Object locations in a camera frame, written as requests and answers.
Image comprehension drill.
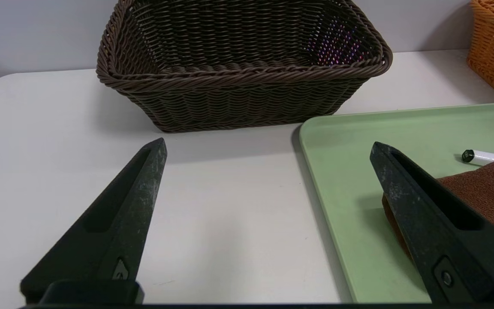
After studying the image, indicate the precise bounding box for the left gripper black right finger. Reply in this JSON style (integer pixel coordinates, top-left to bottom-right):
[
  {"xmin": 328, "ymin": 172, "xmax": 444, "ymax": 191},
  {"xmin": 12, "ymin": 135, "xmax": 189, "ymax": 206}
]
[{"xmin": 369, "ymin": 142, "xmax": 494, "ymax": 303}]

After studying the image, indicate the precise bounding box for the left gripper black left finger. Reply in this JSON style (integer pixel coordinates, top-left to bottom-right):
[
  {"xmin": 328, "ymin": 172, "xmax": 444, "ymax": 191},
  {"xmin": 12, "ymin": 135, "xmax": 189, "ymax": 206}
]
[{"xmin": 20, "ymin": 137, "xmax": 168, "ymax": 304}]

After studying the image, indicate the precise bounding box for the white marker pen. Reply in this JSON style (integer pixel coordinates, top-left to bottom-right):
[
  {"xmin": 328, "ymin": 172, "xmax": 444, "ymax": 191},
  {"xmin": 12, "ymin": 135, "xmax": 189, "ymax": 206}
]
[{"xmin": 461, "ymin": 149, "xmax": 494, "ymax": 166}]

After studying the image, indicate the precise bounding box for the dark brown wicker basket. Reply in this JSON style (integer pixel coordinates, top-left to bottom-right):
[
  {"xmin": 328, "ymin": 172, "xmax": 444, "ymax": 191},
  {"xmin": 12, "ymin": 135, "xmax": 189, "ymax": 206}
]
[{"xmin": 96, "ymin": 0, "xmax": 393, "ymax": 133}]

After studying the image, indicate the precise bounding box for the light green plastic tray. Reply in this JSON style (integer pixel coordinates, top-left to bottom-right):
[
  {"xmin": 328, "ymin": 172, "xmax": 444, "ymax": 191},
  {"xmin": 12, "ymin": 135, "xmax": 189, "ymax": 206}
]
[{"xmin": 299, "ymin": 102, "xmax": 494, "ymax": 303}]

